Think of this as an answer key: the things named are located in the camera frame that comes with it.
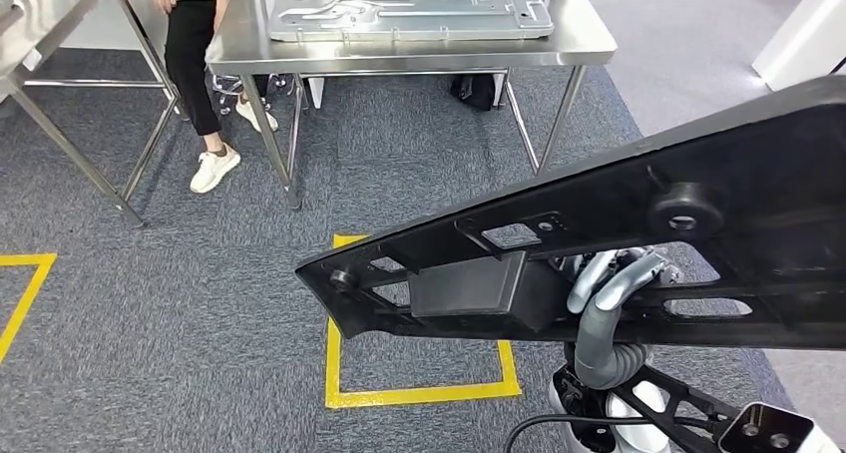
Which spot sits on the black plastic car part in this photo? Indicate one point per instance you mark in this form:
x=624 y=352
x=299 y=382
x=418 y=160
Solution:
x=463 y=298

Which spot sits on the stainless steel workbench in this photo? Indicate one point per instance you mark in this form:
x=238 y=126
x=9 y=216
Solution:
x=410 y=52

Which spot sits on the black bag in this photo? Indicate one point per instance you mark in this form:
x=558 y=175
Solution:
x=472 y=92

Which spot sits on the yellow floor tape square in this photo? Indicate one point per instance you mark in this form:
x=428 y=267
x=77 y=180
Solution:
x=423 y=395

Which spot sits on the grey stamped metal plate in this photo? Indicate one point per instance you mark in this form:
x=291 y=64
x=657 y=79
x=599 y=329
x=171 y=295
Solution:
x=410 y=23

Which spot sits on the person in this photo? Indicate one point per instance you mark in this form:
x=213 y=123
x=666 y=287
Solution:
x=192 y=60

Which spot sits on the stainless steel table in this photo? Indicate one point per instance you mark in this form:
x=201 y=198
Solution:
x=46 y=7

